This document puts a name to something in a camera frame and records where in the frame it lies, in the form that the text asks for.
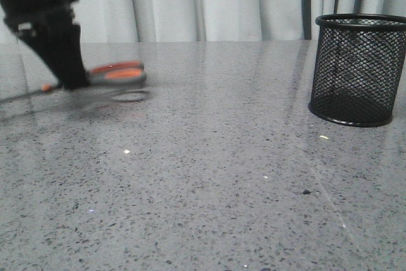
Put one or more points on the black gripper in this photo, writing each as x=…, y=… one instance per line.
x=47, y=27

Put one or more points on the grey orange handled scissors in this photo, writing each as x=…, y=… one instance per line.
x=113, y=74

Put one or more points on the black mesh pen bucket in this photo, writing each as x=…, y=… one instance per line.
x=358, y=67

